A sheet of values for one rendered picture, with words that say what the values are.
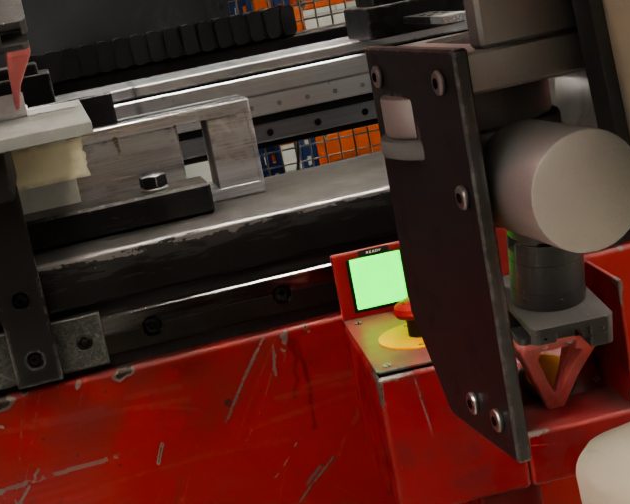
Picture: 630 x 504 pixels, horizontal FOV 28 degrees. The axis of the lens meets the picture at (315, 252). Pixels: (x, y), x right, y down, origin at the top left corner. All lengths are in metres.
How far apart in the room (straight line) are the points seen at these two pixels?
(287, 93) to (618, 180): 1.09
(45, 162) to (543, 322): 0.52
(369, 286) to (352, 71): 0.50
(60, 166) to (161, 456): 0.29
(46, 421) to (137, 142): 0.28
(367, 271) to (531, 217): 0.65
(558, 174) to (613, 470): 0.11
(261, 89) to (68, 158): 0.36
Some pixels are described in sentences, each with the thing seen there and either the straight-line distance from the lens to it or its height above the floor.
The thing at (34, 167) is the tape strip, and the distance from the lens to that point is 1.23.
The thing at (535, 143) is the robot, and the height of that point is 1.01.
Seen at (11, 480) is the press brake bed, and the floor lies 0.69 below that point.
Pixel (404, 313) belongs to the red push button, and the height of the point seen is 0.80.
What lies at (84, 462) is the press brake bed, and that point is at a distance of 1.17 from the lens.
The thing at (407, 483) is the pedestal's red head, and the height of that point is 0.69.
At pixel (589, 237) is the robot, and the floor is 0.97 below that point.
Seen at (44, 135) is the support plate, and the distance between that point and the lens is 0.98.
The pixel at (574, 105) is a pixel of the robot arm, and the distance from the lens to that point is 0.92.
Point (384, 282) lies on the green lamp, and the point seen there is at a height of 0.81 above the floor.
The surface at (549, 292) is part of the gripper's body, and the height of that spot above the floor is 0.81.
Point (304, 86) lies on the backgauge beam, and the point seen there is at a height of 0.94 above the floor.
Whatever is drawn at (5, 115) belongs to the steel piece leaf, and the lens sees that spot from 1.16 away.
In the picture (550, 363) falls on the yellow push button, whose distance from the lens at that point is 1.06.
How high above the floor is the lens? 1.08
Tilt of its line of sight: 13 degrees down
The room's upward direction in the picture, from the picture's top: 11 degrees counter-clockwise
